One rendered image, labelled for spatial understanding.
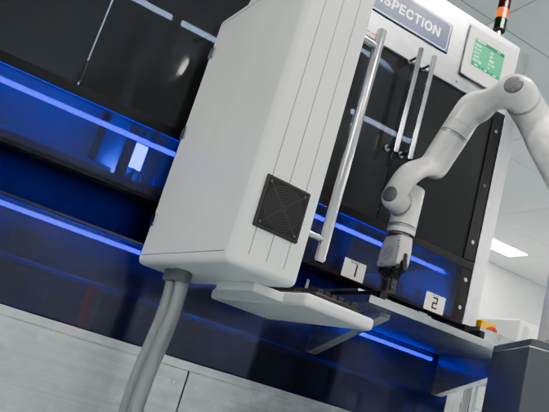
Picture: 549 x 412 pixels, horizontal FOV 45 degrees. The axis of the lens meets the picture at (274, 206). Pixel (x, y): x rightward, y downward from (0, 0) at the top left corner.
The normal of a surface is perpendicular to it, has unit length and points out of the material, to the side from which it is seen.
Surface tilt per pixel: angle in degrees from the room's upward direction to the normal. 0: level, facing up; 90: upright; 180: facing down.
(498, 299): 90
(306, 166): 90
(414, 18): 90
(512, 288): 90
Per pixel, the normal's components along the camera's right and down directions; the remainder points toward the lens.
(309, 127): 0.54, -0.08
